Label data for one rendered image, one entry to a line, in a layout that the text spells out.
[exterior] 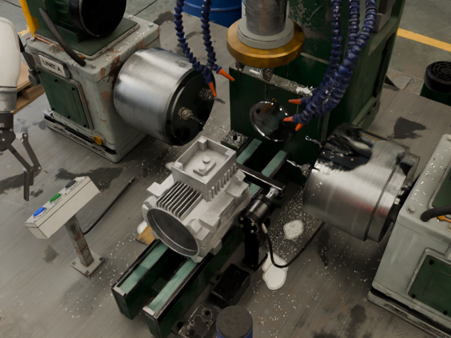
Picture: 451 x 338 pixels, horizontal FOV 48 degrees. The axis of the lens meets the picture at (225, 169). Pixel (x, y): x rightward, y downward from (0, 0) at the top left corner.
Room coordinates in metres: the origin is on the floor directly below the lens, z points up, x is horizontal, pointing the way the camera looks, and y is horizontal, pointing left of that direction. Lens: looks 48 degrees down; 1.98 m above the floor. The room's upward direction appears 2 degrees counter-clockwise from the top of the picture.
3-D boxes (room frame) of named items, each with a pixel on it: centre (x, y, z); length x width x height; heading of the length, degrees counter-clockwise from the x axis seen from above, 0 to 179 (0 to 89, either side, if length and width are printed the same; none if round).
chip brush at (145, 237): (0.89, 0.19, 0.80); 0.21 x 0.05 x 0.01; 147
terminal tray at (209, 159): (0.80, 0.05, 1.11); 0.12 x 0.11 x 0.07; 144
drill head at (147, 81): (1.18, 0.20, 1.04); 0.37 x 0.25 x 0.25; 54
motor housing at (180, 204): (0.76, 0.07, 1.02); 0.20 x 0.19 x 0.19; 144
